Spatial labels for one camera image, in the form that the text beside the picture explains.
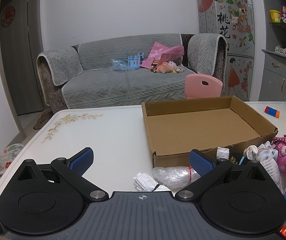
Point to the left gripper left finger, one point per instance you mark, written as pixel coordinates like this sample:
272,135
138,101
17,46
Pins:
70,171

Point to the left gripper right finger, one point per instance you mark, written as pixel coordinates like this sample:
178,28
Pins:
211,173

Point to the small white roll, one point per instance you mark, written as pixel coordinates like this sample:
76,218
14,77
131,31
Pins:
222,153

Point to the black sock blue tie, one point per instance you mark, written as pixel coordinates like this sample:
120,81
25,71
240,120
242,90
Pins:
238,159

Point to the clear plastic bag bundle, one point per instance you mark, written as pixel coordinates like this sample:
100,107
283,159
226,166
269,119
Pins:
175,177

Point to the white grey knit sock bundle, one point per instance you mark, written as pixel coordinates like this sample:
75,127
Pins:
267,156

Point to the white cloth bundle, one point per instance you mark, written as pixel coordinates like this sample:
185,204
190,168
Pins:
145,183

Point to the colourful toy block stick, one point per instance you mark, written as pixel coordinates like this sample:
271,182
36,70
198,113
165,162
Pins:
272,112

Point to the brown cardboard box tray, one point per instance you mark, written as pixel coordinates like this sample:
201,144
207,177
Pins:
174,128

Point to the round floral floor mat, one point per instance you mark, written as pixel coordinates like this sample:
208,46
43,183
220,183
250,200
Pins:
8,156

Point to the pink plastic chair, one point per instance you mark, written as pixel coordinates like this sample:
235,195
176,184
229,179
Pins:
199,86

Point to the grey cabinet with shelves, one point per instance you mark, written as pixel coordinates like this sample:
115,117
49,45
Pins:
273,86

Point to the grey covered sofa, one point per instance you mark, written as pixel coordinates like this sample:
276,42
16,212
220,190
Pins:
95,74

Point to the orange plush toy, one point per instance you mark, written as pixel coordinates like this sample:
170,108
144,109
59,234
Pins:
166,67

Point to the yellow container on shelf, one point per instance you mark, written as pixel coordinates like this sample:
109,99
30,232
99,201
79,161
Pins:
275,16

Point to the blue toy castle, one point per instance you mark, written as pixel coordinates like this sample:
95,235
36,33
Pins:
132,63

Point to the pink plastic bag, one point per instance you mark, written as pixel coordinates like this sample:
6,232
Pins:
162,53

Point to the dark grey door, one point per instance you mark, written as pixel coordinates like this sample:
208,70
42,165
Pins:
21,42

